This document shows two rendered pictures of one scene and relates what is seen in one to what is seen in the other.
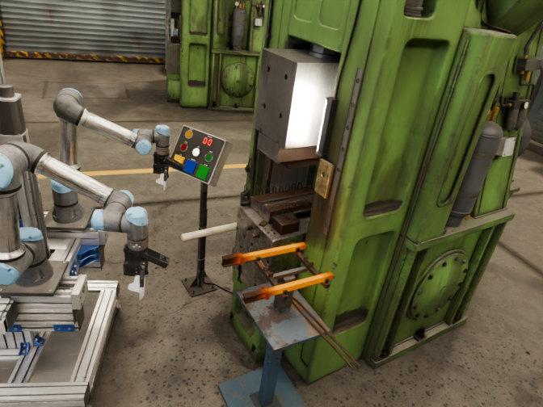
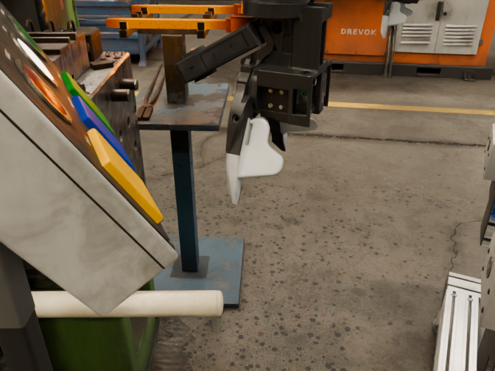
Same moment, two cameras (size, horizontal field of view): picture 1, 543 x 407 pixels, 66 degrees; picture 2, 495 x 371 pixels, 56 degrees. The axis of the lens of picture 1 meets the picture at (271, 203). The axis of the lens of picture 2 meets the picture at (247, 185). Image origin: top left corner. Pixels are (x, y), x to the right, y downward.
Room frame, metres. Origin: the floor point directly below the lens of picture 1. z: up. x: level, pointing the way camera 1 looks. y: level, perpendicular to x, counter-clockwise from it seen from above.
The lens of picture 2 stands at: (2.56, 0.90, 1.20)
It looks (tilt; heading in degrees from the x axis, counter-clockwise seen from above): 29 degrees down; 215
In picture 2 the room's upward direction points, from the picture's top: straight up
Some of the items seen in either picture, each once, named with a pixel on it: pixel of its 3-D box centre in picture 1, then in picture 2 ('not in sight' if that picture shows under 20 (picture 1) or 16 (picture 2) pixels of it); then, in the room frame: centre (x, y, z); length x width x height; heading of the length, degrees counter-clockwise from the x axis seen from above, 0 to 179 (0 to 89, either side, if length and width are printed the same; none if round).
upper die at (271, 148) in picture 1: (300, 143); not in sight; (2.10, -0.11, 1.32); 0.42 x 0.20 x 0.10; 125
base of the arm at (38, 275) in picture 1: (31, 266); not in sight; (1.37, 0.98, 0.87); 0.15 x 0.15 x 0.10
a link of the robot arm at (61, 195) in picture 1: (65, 187); not in sight; (1.86, 1.07, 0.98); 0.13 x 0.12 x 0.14; 19
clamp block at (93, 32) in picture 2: (286, 224); (71, 44); (1.87, -0.09, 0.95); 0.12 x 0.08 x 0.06; 125
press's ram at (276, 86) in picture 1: (313, 99); not in sight; (2.07, -0.14, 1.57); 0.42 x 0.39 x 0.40; 125
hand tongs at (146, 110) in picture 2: (312, 320); (155, 87); (1.45, -0.26, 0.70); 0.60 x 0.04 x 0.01; 37
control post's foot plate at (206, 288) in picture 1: (199, 280); not in sight; (2.39, 0.45, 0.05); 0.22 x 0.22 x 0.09; 35
